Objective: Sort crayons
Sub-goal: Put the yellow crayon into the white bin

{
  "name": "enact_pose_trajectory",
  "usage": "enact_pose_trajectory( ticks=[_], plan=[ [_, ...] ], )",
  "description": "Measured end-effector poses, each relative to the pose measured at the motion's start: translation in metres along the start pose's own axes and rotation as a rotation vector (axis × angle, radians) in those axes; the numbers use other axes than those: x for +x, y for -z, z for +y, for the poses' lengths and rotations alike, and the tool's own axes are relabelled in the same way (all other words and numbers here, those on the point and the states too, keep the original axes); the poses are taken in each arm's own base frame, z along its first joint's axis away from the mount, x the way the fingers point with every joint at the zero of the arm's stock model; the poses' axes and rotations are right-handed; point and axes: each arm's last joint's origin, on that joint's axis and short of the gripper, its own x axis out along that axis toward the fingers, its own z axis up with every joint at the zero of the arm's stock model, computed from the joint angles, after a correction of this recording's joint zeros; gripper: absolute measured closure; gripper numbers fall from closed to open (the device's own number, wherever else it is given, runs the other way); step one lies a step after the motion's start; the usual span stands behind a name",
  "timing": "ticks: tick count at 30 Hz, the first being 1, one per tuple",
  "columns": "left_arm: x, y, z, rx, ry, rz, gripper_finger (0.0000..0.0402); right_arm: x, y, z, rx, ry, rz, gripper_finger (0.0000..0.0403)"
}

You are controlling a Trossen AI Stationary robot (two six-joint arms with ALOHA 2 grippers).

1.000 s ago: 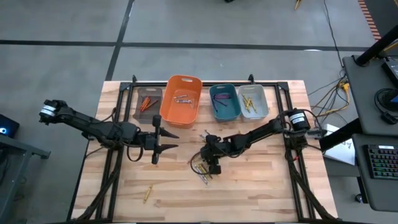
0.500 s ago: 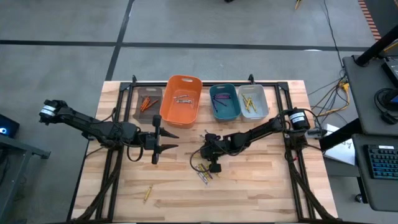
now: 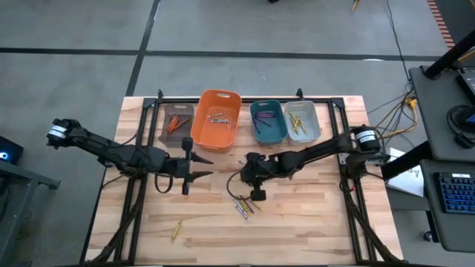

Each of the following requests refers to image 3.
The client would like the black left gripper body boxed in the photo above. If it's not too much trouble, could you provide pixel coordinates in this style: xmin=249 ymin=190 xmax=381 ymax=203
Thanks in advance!
xmin=163 ymin=136 xmax=194 ymax=196

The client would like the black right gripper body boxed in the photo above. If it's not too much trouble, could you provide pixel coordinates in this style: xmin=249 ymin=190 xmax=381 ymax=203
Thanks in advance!
xmin=240 ymin=151 xmax=283 ymax=186

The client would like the smoky grey plastic bin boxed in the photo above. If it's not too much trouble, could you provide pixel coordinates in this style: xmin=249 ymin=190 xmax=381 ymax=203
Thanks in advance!
xmin=158 ymin=103 xmax=195 ymax=148

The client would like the orange plastic bin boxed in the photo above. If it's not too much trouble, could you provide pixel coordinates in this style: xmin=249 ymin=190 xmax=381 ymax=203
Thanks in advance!
xmin=190 ymin=88 xmax=243 ymax=154

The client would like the teal plastic bin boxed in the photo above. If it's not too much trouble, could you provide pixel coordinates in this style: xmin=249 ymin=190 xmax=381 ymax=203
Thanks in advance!
xmin=249 ymin=99 xmax=289 ymax=145

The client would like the white plastic bin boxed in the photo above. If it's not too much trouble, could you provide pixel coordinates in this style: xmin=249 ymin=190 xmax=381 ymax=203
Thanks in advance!
xmin=284 ymin=99 xmax=322 ymax=142

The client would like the black diagonal beam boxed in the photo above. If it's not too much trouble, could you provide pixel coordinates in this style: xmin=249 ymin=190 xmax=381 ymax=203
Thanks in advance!
xmin=381 ymin=142 xmax=433 ymax=182

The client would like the white paper sheet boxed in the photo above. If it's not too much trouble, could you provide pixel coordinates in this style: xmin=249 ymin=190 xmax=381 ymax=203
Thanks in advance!
xmin=384 ymin=148 xmax=425 ymax=198

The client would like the grey metal shelf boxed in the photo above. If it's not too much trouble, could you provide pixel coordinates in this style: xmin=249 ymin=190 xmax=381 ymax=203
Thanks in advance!
xmin=0 ymin=159 xmax=61 ymax=267

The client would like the black box blue light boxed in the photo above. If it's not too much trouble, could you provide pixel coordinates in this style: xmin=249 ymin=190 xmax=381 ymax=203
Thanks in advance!
xmin=0 ymin=135 xmax=24 ymax=166

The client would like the backlit black keyboard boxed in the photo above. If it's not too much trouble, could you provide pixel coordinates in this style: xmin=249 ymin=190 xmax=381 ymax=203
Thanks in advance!
xmin=436 ymin=171 xmax=475 ymax=215

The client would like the black stand pole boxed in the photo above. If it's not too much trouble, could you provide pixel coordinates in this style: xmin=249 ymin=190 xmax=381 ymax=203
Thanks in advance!
xmin=422 ymin=28 xmax=475 ymax=81

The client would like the black laptop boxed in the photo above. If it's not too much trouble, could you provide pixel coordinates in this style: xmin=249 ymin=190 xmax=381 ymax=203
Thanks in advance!
xmin=455 ymin=67 xmax=475 ymax=105

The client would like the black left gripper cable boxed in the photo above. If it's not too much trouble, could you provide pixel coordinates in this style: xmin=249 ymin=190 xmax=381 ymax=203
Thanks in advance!
xmin=153 ymin=173 xmax=174 ymax=195

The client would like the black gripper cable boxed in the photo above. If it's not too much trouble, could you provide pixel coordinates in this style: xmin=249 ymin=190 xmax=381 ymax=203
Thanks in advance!
xmin=153 ymin=173 xmax=174 ymax=195
xmin=226 ymin=168 xmax=257 ymax=201

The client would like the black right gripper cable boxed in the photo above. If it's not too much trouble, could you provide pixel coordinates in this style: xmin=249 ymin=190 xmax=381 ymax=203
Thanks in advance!
xmin=226 ymin=168 xmax=257 ymax=201

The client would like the yellow cable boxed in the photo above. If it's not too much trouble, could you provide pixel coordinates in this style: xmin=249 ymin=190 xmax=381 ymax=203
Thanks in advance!
xmin=373 ymin=92 xmax=419 ymax=142

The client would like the black floor cable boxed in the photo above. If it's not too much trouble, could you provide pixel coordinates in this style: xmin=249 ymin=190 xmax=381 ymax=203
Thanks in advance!
xmin=385 ymin=0 xmax=413 ymax=85

